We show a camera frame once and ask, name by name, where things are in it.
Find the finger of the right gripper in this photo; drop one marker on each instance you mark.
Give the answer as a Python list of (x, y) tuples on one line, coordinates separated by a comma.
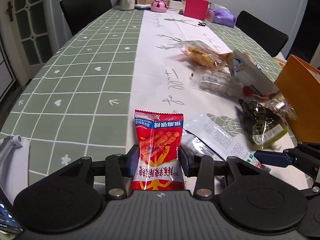
[(273, 158)]

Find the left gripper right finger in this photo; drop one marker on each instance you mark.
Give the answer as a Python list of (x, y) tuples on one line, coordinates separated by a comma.
[(200, 173)]

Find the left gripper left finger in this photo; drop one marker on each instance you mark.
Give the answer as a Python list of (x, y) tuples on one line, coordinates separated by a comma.
[(119, 172)]

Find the red spicy snack packet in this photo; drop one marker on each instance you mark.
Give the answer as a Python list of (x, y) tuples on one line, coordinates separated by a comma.
[(159, 137)]

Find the black green snack packet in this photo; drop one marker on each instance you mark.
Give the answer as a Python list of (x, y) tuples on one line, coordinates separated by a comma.
[(262, 126)]

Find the white candy balls bag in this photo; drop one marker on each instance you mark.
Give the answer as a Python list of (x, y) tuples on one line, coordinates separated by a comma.
[(217, 84)]

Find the waffle cookies clear bag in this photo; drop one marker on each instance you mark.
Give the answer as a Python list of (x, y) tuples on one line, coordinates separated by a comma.
[(201, 53)]

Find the nut mix clear bag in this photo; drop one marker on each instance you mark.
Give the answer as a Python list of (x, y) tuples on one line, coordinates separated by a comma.
[(279, 105)]

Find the orange cardboard box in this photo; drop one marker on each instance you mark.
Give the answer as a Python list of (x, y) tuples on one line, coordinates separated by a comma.
[(299, 84)]

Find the green checked tablecloth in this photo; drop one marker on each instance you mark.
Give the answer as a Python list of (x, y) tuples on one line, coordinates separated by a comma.
[(78, 103)]

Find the white table runner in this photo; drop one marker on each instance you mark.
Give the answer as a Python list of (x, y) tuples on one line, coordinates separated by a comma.
[(162, 79)]

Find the black chair right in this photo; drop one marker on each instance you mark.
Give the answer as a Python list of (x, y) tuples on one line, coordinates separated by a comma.
[(269, 38)]

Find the black chair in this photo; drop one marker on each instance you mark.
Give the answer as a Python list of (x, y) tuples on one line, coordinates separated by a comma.
[(79, 13), (269, 38)]

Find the smartphone on stand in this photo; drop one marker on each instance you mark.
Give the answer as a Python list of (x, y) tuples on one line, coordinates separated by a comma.
[(9, 223)]

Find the purple tissue pack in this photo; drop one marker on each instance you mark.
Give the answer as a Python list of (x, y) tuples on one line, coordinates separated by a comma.
[(220, 15)]

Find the pink cube box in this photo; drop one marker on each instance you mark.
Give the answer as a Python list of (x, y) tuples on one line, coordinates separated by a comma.
[(196, 9)]

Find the glass panel door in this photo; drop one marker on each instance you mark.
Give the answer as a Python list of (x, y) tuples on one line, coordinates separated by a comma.
[(25, 35)]

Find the black chair left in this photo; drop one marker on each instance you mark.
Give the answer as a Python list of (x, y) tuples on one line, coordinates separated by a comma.
[(79, 13)]

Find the pink round container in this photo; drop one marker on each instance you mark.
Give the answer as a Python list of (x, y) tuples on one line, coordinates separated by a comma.
[(159, 6)]

